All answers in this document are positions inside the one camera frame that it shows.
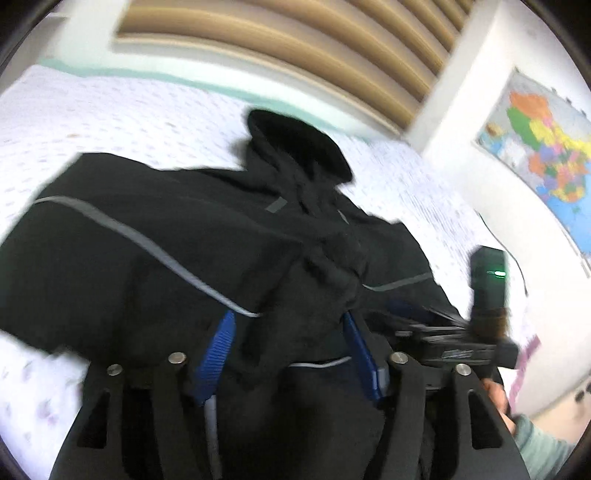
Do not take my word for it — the black jacket with grey piping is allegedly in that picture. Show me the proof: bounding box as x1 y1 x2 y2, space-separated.
0 108 467 480

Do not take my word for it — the floral quilted bed blanket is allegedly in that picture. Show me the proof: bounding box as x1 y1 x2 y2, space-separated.
0 65 542 480

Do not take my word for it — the colourful wall map poster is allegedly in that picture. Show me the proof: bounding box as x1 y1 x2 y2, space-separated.
475 68 591 274

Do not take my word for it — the teal bed sheet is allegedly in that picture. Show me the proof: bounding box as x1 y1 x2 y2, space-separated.
37 50 402 139

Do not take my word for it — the striped brown window blind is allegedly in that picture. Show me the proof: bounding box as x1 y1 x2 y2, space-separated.
113 0 476 136

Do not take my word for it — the black wall cable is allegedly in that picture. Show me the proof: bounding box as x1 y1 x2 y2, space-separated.
477 211 530 297

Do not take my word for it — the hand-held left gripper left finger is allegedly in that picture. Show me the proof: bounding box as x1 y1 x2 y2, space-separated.
48 310 238 480

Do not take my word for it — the person's right hand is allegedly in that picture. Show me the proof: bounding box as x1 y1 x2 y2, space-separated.
481 377 516 435

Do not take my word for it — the person's right forearm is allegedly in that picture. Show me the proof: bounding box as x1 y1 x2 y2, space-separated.
508 412 579 480

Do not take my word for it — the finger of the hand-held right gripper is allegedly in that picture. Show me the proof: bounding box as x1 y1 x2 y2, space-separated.
385 299 468 332

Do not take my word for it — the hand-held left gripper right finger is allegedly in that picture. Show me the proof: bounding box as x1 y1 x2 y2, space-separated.
343 311 532 480

